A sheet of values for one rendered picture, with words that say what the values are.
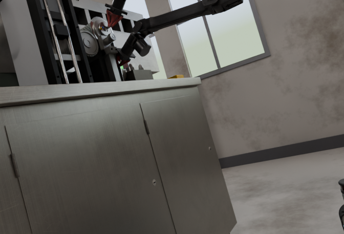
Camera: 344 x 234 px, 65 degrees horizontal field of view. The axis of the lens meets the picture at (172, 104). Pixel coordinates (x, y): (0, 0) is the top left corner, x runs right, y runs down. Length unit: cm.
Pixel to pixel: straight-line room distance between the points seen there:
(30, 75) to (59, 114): 50
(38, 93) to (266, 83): 262
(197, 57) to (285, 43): 97
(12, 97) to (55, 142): 16
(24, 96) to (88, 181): 29
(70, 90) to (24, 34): 55
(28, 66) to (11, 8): 26
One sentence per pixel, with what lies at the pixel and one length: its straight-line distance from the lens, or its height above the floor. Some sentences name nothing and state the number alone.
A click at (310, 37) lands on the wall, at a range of 311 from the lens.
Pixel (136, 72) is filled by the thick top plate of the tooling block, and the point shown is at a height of 101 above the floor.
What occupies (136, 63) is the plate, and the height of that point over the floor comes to 121.
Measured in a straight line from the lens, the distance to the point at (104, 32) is 143.
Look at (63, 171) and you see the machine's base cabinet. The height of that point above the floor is 67.
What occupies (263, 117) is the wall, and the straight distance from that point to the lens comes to 312.
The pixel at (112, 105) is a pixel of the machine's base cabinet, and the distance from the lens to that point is 94.
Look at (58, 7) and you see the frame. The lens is 117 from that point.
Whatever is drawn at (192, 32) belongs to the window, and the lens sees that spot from 332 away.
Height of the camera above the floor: 72
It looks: 3 degrees up
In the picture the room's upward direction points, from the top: 16 degrees counter-clockwise
